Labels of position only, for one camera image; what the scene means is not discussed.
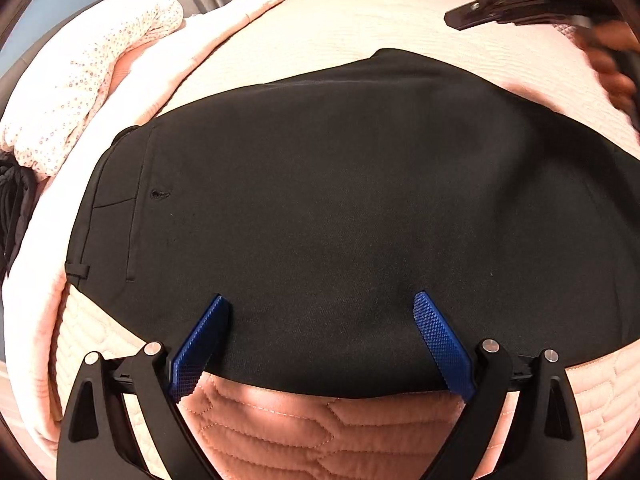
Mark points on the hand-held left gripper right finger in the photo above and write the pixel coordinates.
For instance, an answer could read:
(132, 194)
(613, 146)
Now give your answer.
(440, 335)

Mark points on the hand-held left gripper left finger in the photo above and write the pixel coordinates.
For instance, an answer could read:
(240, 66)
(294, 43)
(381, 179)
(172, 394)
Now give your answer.
(200, 335)

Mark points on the black pants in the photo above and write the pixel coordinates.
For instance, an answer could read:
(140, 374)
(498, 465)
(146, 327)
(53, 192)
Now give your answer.
(350, 200)

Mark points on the person's right hand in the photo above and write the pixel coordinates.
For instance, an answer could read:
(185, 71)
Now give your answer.
(615, 75)

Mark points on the pink quilted bedspread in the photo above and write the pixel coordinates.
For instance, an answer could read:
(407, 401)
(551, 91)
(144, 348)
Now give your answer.
(320, 435)

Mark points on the black knitted cloth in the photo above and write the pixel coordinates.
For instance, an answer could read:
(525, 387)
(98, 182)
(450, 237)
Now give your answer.
(15, 210)

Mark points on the white dotted pillow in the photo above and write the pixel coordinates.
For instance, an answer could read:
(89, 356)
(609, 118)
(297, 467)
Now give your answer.
(75, 85)

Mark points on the light pink folded blanket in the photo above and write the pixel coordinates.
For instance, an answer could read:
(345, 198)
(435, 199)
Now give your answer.
(200, 45)

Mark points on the dark headboard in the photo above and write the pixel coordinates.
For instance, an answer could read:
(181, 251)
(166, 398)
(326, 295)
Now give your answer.
(30, 55)

